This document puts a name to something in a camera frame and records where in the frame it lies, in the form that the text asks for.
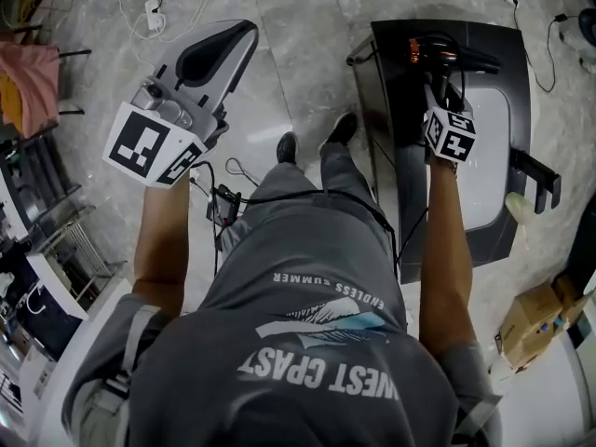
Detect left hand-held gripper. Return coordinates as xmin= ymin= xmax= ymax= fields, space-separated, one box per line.
xmin=102 ymin=19 xmax=261 ymax=187

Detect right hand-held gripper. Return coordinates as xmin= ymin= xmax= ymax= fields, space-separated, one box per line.
xmin=420 ymin=81 xmax=479 ymax=164

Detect black hair dryer orange ring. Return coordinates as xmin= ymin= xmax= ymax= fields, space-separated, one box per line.
xmin=407 ymin=32 xmax=503 ymax=111

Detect dark vanity cabinet with sink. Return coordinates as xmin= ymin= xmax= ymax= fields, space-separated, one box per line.
xmin=345 ymin=19 xmax=533 ymax=286

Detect person's right forearm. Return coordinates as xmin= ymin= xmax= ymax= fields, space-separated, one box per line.
xmin=418 ymin=158 xmax=474 ymax=358

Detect person's left forearm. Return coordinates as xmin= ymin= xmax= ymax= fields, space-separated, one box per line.
xmin=131 ymin=174 xmax=193 ymax=318

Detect person's right black shoe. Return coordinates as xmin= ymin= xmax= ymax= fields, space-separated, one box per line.
xmin=318 ymin=112 xmax=359 ymax=157

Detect person's black shoe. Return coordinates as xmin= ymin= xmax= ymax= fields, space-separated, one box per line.
xmin=276 ymin=131 xmax=299 ymax=166
xmin=318 ymin=112 xmax=359 ymax=157

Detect person's left black shoe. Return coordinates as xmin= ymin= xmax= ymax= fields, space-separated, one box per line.
xmin=276 ymin=131 xmax=299 ymax=166

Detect black faucet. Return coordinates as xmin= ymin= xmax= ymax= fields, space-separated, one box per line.
xmin=509 ymin=149 xmax=562 ymax=216

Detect pale soap bottle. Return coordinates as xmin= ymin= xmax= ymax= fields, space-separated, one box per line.
xmin=505 ymin=191 xmax=533 ymax=227

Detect black metal chair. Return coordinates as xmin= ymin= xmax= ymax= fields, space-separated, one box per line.
xmin=58 ymin=48 xmax=93 ymax=115

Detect person's grey trousers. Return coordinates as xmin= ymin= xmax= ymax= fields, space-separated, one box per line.
xmin=218 ymin=141 xmax=400 ymax=274

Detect black battery box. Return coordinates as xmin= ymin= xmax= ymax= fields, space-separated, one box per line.
xmin=206 ymin=183 xmax=243 ymax=227

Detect white and black round appliance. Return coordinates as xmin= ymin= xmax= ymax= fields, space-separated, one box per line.
xmin=556 ymin=7 xmax=596 ymax=74

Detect pink cloth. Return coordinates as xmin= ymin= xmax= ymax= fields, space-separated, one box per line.
xmin=0 ymin=40 xmax=61 ymax=140

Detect cardboard box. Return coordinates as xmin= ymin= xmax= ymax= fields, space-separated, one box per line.
xmin=493 ymin=279 xmax=567 ymax=372
xmin=551 ymin=272 xmax=596 ymax=325

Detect person's grey printed shirt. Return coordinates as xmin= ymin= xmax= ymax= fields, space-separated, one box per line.
xmin=60 ymin=211 xmax=504 ymax=447

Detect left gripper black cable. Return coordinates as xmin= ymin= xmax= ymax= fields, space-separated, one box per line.
xmin=190 ymin=158 xmax=220 ymax=204

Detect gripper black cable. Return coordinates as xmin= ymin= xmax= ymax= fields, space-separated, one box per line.
xmin=395 ymin=205 xmax=429 ymax=269
xmin=190 ymin=158 xmax=220 ymax=204

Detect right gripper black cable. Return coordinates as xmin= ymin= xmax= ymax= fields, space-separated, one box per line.
xmin=395 ymin=205 xmax=429 ymax=269

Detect metal wire rack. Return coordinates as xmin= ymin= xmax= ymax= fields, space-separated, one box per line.
xmin=44 ymin=211 xmax=128 ymax=292

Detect grey shoulder strap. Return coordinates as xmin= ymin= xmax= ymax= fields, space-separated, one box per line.
xmin=455 ymin=396 xmax=504 ymax=447
xmin=100 ymin=305 xmax=159 ymax=400

